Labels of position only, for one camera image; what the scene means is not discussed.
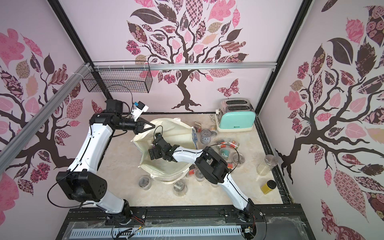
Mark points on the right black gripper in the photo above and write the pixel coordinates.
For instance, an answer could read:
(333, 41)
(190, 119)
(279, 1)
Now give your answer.
(160, 148)

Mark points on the aluminium rail left wall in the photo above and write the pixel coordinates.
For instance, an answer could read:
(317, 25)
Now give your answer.
(17, 144)

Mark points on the aluminium rail wall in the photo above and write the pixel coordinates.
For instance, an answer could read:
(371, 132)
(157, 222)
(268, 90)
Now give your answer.
(17, 144)
(197, 66)

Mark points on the tan seed jar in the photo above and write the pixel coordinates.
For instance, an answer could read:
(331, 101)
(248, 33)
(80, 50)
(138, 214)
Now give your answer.
(213, 130)

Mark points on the black wire basket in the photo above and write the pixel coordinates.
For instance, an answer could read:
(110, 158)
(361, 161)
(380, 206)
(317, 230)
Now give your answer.
(119, 77)

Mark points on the aluminium rail back wall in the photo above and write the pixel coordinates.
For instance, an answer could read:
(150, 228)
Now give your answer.
(197, 66)

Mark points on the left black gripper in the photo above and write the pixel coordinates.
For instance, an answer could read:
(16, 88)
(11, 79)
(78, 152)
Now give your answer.
(139, 127)

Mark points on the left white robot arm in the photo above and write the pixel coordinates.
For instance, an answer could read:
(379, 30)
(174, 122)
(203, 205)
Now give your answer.
(80, 182)

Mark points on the clear seed jar grey lid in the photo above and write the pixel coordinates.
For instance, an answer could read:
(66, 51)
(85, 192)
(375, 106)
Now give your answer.
(145, 183)

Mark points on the red seed jar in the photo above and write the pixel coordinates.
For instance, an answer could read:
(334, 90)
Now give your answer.
(221, 144)
(234, 144)

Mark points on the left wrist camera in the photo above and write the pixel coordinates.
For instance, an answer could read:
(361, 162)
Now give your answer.
(138, 109)

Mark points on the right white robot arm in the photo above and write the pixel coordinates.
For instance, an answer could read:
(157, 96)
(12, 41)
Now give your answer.
(213, 167)

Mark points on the white slotted cable duct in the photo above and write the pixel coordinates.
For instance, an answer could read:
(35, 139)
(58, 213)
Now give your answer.
(157, 233)

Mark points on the silver tin can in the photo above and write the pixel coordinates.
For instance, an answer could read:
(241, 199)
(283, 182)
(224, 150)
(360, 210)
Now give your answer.
(206, 136)

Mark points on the clear seed jar dark lid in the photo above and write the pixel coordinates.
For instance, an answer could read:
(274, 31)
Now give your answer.
(199, 176)

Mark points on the black base frame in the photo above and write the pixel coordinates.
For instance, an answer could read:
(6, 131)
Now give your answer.
(283, 222)

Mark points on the cream canvas tote bag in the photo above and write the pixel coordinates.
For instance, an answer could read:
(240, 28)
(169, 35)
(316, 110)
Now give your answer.
(174, 132)

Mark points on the teal label seed jar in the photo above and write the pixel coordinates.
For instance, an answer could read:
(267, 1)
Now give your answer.
(225, 153)

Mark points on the mint green toaster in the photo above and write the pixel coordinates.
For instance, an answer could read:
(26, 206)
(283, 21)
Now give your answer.
(235, 115)

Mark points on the clear jar sandy contents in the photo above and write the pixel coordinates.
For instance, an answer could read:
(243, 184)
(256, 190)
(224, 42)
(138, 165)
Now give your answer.
(264, 167)

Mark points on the clear seed jar striped lid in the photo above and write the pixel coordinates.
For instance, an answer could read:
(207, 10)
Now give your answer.
(180, 188)

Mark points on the yellow label seed jar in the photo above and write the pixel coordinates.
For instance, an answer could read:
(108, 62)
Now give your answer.
(268, 186)

